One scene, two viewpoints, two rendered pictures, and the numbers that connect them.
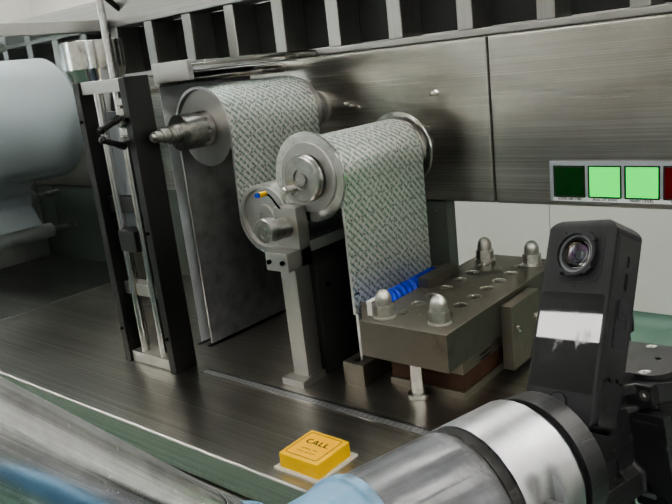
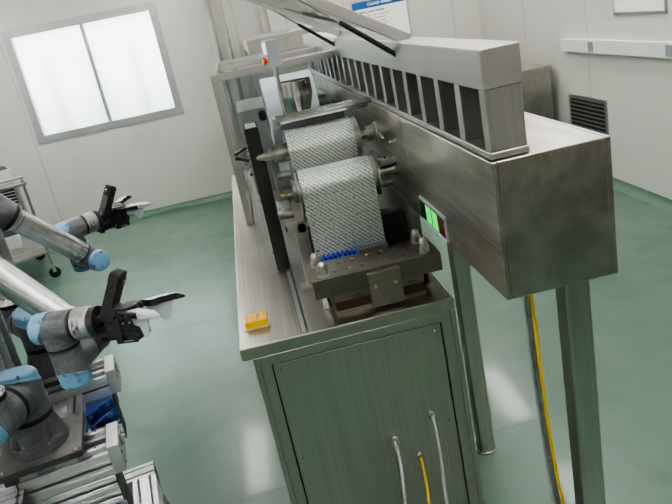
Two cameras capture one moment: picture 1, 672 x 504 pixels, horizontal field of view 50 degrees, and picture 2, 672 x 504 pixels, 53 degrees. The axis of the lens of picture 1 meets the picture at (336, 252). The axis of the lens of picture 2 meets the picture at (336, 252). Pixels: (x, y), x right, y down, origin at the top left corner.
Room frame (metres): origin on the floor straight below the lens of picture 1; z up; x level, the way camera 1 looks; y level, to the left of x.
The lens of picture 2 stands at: (-0.32, -1.52, 1.78)
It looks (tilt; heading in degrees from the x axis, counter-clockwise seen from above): 20 degrees down; 44
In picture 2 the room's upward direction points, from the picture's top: 12 degrees counter-clockwise
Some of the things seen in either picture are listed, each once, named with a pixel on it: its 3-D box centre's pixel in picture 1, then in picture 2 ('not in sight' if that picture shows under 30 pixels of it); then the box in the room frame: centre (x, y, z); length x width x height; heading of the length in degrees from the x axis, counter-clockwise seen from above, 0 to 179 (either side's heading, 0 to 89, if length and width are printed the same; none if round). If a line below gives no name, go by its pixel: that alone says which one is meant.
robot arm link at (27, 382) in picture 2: not in sight; (19, 393); (0.24, 0.28, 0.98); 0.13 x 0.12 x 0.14; 33
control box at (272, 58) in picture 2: not in sight; (269, 53); (1.56, 0.42, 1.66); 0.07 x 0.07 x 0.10; 59
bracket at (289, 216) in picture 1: (293, 297); (299, 246); (1.17, 0.08, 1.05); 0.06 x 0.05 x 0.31; 139
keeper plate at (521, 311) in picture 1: (522, 328); (386, 286); (1.13, -0.29, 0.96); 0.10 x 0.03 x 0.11; 139
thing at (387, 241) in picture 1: (390, 242); (346, 226); (1.23, -0.10, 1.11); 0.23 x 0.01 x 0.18; 139
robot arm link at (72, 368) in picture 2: not in sight; (73, 360); (0.29, 0.00, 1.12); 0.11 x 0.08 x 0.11; 33
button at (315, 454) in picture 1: (315, 454); (255, 319); (0.90, 0.06, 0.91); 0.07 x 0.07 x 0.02; 49
